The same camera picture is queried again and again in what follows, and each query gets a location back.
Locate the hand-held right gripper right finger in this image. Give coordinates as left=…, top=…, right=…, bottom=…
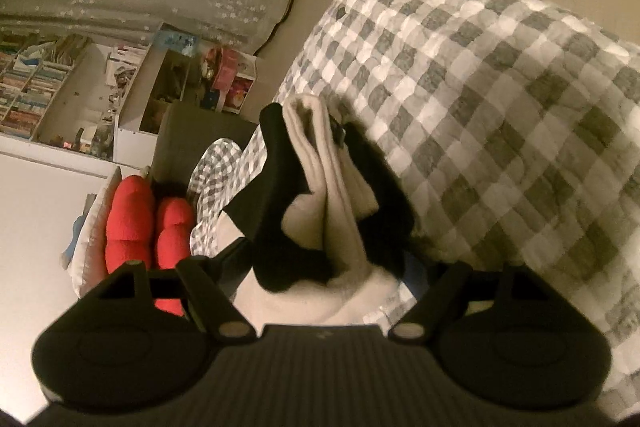
left=387, top=257, right=538, bottom=345

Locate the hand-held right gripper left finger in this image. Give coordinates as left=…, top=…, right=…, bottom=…
left=95, top=238, right=253, bottom=342

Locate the white sock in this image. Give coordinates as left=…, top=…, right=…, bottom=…
left=215, top=194, right=403, bottom=327
left=281, top=94, right=382, bottom=228

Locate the red lobed cushion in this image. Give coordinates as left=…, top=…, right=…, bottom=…
left=104, top=174, right=156, bottom=280
left=152, top=196, right=197, bottom=317

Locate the white pillow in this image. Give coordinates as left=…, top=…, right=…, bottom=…
left=69, top=164, right=123, bottom=298

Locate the blue grey plush toy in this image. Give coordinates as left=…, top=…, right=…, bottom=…
left=60, top=214, right=88, bottom=268

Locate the dark green sofa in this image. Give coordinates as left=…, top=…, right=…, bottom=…
left=150, top=103, right=261, bottom=192

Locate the grey checkered blanket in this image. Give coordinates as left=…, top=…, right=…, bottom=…
left=187, top=0, right=640, bottom=358

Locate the pink toy box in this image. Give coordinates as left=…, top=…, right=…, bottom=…
left=200, top=47, right=257, bottom=114

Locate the white cluttered shelf unit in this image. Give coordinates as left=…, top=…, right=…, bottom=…
left=32, top=24, right=151, bottom=155

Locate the blue printed box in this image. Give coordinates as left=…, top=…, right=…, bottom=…
left=154, top=31, right=199, bottom=56

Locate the row of books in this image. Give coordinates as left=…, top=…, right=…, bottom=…
left=0, top=32, right=91, bottom=140

